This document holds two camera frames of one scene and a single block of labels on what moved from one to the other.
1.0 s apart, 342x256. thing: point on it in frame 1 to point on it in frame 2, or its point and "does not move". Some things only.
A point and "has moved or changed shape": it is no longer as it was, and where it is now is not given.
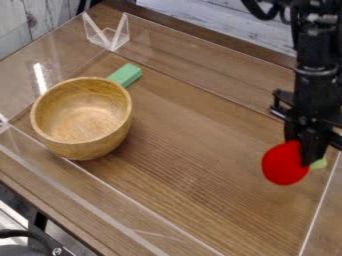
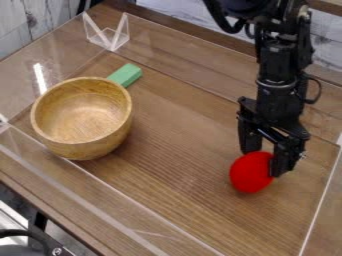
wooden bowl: x=81 y=115 does not move
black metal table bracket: x=47 y=247 does not move
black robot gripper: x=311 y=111 to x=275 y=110
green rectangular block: x=127 y=75 does not move
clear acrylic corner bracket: x=108 y=38 does not move
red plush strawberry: x=282 y=165 has moved or changed shape
